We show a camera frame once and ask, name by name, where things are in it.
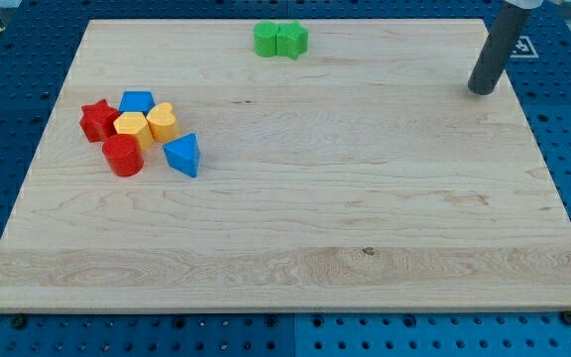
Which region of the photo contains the light wooden board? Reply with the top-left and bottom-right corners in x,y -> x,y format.
0,19 -> 571,314

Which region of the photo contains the blue triangle block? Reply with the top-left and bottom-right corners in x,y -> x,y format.
163,133 -> 200,178

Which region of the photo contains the green star block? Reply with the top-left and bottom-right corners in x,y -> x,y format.
276,21 -> 308,60

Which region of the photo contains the yellow heart block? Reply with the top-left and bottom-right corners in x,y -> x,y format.
147,102 -> 180,143

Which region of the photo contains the green cylinder block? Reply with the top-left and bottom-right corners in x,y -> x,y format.
253,21 -> 280,58

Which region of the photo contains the yellow hexagon block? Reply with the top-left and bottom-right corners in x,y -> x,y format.
113,112 -> 154,152

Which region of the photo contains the red cylinder block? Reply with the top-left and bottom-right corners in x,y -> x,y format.
101,134 -> 144,177

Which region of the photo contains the blue pentagon block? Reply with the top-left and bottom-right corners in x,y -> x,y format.
118,90 -> 156,115

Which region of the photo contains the red star block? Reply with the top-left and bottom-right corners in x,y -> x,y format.
79,99 -> 120,143

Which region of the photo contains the black bolt front left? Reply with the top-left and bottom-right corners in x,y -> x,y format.
10,314 -> 28,330

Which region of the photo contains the black bolt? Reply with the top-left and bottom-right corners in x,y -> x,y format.
10,314 -> 28,330
560,310 -> 571,326

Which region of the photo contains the black bolt front right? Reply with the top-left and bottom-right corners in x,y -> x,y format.
560,310 -> 571,326

